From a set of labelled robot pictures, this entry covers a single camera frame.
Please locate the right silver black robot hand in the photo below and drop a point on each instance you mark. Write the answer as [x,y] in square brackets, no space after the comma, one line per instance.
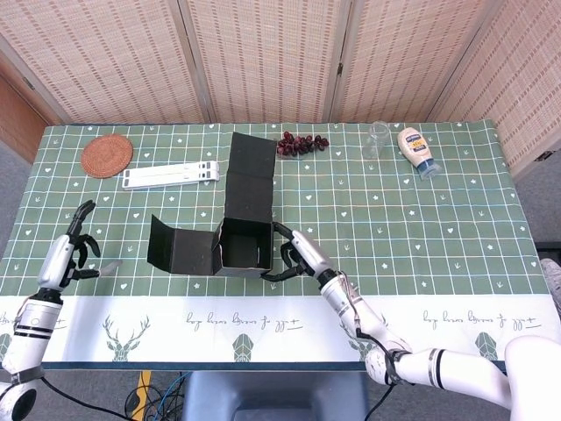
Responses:
[309,254]

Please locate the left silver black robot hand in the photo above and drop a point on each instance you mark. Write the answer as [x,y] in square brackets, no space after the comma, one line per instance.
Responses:
[57,261]

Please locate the black cardboard box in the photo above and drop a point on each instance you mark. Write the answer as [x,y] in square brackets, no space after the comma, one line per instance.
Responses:
[245,206]

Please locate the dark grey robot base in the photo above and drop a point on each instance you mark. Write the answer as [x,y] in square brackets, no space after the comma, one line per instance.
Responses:
[276,394]

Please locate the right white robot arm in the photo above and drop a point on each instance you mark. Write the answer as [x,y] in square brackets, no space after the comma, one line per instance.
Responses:
[394,342]

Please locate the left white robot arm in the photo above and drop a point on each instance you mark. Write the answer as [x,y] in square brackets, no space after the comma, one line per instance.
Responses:
[30,333]

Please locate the green checked deer tablecloth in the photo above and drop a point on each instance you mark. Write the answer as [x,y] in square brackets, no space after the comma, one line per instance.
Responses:
[394,210]

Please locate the dark red grape bunch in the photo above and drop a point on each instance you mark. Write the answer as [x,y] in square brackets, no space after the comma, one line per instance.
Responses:
[302,144]

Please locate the round woven rattan coaster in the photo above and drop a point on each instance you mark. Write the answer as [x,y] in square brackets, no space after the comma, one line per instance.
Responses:
[106,156]

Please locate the clear glass jar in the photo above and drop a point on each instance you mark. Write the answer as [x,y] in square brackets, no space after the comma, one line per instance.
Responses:
[375,140]

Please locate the white folded stand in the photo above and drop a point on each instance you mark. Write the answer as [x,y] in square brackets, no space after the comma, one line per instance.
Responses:
[171,174]

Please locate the mayonnaise squeeze bottle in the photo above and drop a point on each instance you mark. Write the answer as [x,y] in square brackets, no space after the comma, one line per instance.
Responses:
[414,147]

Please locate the woven bamboo folding screen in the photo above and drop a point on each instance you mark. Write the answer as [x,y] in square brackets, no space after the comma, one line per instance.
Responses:
[263,57]

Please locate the grey white shoe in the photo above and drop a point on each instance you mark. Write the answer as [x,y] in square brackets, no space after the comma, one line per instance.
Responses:
[552,280]

